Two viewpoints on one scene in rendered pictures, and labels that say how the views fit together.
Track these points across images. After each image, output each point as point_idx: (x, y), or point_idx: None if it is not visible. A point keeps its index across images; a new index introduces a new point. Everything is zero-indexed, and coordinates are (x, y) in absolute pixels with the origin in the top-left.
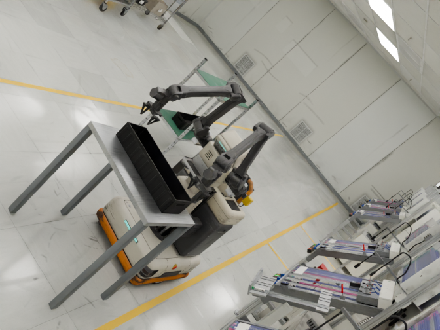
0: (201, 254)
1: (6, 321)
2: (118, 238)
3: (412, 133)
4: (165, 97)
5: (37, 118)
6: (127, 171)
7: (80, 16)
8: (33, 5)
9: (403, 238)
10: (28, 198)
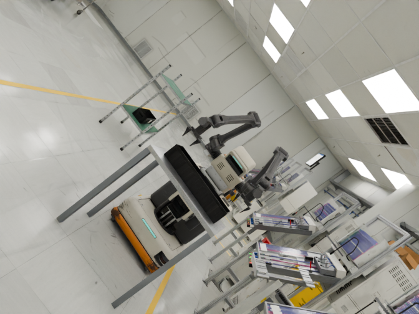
0: None
1: None
2: (135, 233)
3: (277, 117)
4: (209, 124)
5: (40, 120)
6: (186, 190)
7: (27, 4)
8: None
9: (284, 204)
10: (78, 209)
